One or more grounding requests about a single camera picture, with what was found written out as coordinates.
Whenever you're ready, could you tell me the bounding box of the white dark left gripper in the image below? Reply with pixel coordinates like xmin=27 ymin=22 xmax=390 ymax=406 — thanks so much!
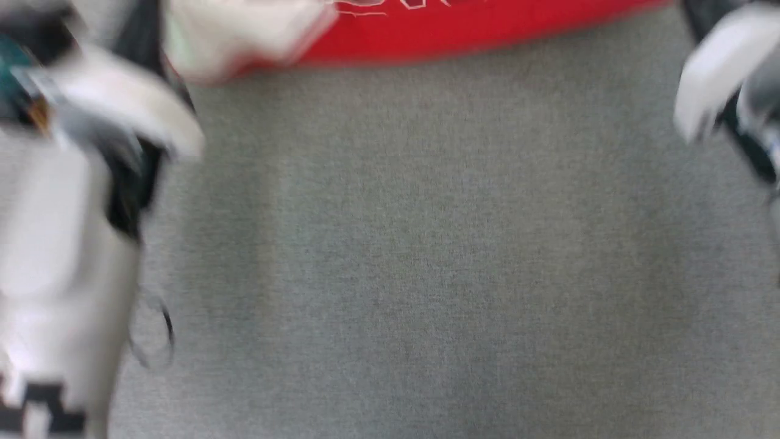
xmin=12 ymin=0 xmax=206 ymax=162

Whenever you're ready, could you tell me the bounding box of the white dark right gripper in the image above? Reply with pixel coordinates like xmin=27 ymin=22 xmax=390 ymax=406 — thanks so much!
xmin=673 ymin=0 xmax=780 ymax=146

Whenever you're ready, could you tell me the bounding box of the red basketball jersey with white trim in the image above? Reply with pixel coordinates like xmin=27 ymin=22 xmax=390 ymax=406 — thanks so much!
xmin=163 ymin=0 xmax=671 ymax=83

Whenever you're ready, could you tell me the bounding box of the grey fabric sofa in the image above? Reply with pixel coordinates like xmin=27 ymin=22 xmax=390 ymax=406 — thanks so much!
xmin=107 ymin=3 xmax=780 ymax=439

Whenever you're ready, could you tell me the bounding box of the thin black cable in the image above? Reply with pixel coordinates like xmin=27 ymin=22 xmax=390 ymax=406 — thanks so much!
xmin=127 ymin=291 xmax=177 ymax=371

